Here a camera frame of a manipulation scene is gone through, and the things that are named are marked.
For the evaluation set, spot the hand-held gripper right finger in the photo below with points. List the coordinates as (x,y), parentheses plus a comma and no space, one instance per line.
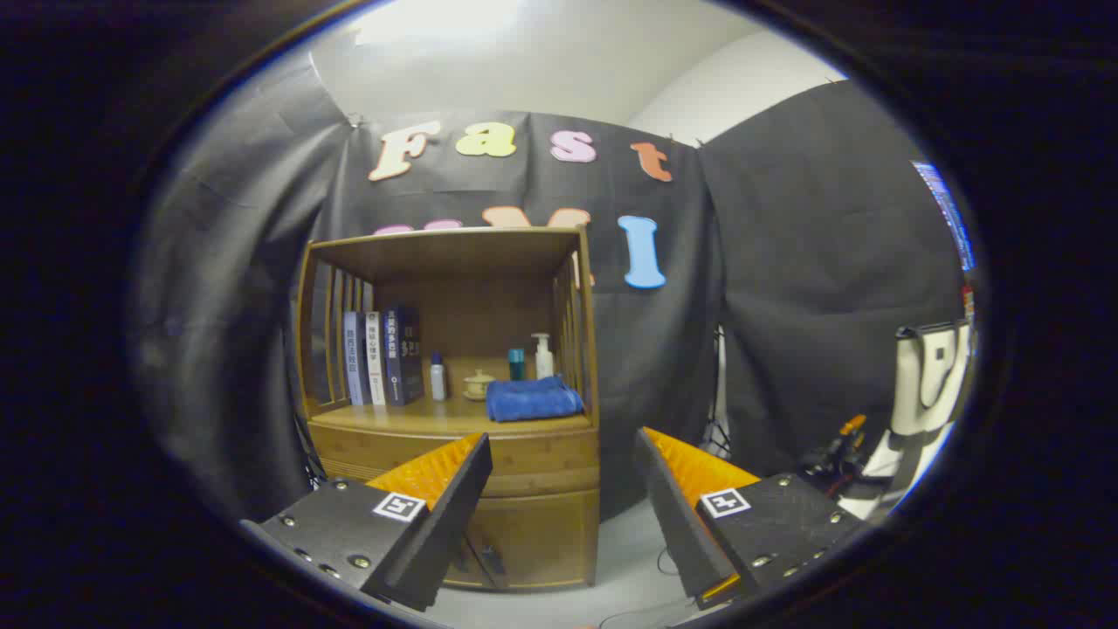
(677,515)

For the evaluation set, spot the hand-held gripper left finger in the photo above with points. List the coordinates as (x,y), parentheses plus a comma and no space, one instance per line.
(445,524)

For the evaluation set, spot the wooden drawer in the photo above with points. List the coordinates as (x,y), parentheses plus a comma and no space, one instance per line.
(541,459)

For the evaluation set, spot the wooden countertop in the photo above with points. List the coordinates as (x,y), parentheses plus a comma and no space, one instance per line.
(437,415)

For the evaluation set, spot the wooden cabinet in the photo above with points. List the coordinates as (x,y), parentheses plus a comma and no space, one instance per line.
(454,262)

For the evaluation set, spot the black backdrop stand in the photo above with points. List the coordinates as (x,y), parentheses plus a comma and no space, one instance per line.
(718,393)

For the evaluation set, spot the cream lidded teacup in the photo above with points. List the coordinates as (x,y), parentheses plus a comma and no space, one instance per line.
(479,386)

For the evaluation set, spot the small white blue-capped bottle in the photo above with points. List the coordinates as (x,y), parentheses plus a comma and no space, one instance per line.
(438,380)

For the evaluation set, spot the blue folded towel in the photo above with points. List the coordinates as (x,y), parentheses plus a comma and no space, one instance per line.
(533,400)

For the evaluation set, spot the blue spine black book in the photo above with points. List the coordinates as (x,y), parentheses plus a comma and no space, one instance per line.
(402,358)

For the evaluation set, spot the teal cup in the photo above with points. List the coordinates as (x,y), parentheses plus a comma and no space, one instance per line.
(517,365)

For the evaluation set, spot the orange black tool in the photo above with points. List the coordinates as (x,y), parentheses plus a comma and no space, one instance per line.
(838,450)

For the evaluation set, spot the white spine book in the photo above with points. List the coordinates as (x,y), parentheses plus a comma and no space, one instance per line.
(375,362)

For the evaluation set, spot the lavender spine book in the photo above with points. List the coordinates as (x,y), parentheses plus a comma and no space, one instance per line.
(354,367)

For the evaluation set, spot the white pump bottle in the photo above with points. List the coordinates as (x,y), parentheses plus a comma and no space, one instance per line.
(544,362)

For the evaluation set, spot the white black tote bag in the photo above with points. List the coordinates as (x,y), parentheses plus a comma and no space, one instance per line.
(930,384)

